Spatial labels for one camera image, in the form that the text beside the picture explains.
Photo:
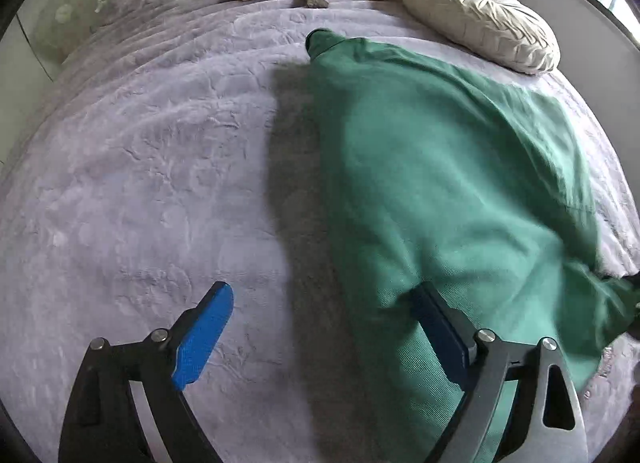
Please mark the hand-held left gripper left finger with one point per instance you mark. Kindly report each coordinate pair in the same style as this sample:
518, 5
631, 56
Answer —
205, 333

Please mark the cream pleated pillow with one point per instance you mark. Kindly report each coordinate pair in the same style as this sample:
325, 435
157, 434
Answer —
480, 18

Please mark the lilac plush blanket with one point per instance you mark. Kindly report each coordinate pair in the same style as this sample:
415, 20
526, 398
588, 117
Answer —
150, 168

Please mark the white standing fan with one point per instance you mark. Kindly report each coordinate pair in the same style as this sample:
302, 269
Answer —
62, 18

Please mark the green button-up shirt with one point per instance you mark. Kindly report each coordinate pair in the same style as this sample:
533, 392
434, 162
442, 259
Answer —
425, 168

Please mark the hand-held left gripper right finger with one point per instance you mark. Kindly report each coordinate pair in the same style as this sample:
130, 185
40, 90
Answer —
440, 333

